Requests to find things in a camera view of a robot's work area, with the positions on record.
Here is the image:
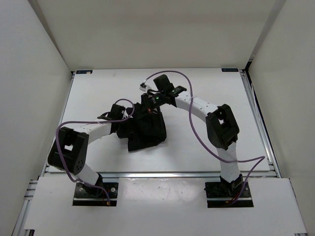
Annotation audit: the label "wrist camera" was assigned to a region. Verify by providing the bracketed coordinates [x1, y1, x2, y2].
[108, 104, 125, 120]
[153, 74, 174, 93]

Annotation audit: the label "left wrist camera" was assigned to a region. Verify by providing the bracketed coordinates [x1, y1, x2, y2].
[108, 104, 125, 120]

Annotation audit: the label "right blue corner label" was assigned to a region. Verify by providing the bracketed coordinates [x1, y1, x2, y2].
[221, 68, 239, 72]

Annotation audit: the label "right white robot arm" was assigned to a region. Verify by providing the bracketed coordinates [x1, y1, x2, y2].
[148, 86, 243, 197]

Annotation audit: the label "black skirt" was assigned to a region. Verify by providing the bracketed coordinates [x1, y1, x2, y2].
[116, 103, 167, 152]

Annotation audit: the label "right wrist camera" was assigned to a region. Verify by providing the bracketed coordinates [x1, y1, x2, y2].
[153, 74, 174, 93]

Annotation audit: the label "white front cover panel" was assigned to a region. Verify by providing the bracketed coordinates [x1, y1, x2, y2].
[25, 176, 307, 236]

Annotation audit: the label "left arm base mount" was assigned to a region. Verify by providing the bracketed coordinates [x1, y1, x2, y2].
[72, 182, 119, 207]

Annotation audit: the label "blue corner label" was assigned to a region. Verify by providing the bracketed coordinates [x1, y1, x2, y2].
[221, 68, 239, 72]
[76, 70, 93, 74]

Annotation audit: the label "left blue corner label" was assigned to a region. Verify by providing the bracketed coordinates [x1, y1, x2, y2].
[76, 70, 93, 74]

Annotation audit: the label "purple cable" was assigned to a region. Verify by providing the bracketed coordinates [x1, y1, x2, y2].
[56, 98, 135, 206]
[141, 70, 266, 205]

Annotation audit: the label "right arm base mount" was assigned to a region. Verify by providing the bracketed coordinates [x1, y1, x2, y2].
[204, 182, 254, 208]

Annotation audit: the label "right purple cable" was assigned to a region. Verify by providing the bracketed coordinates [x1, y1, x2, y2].
[141, 70, 266, 205]

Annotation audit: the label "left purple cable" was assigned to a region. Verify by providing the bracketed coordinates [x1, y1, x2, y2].
[56, 98, 135, 206]

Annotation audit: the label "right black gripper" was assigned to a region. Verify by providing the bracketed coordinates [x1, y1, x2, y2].
[136, 91, 166, 121]

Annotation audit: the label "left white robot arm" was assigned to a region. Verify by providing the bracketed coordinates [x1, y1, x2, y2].
[48, 104, 131, 197]

